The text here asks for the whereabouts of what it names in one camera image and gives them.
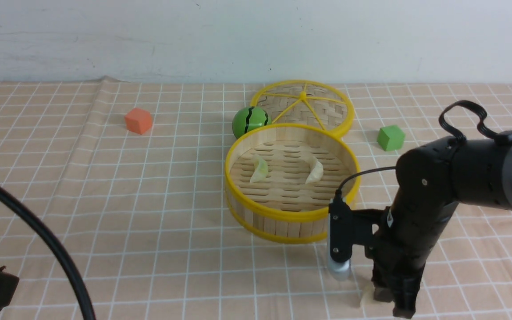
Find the black cable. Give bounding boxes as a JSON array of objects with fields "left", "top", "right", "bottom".
[{"left": 335, "top": 100, "right": 512, "bottom": 205}]

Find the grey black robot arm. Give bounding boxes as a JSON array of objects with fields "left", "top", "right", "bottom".
[{"left": 327, "top": 136, "right": 512, "bottom": 319}]

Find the orange cube block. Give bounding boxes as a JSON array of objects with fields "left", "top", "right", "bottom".
[{"left": 124, "top": 108, "right": 154, "bottom": 135}]

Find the green cube block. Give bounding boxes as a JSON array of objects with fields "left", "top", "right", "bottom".
[{"left": 376, "top": 125, "right": 406, "bottom": 152}]

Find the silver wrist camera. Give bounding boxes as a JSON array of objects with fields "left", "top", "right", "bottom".
[{"left": 326, "top": 229, "right": 352, "bottom": 282}]

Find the beige checkered tablecloth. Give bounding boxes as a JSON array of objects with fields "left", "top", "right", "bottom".
[{"left": 0, "top": 78, "right": 512, "bottom": 320}]

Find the white dumpling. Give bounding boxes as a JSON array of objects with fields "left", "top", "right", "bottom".
[
  {"left": 360, "top": 284, "right": 378, "bottom": 308},
  {"left": 305, "top": 156, "right": 324, "bottom": 184}
]

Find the light green dumpling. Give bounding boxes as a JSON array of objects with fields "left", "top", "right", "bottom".
[{"left": 249, "top": 154, "right": 269, "bottom": 184}]

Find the bamboo steamer lid yellow rim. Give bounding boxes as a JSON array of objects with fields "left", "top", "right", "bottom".
[{"left": 250, "top": 80, "right": 356, "bottom": 138}]

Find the green watermelon toy ball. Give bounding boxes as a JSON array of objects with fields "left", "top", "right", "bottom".
[{"left": 232, "top": 107, "right": 272, "bottom": 139}]

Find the bamboo steamer tray yellow rim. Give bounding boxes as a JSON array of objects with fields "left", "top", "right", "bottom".
[{"left": 224, "top": 124, "right": 360, "bottom": 244}]

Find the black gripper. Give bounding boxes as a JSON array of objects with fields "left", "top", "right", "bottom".
[{"left": 330, "top": 202, "right": 432, "bottom": 320}]

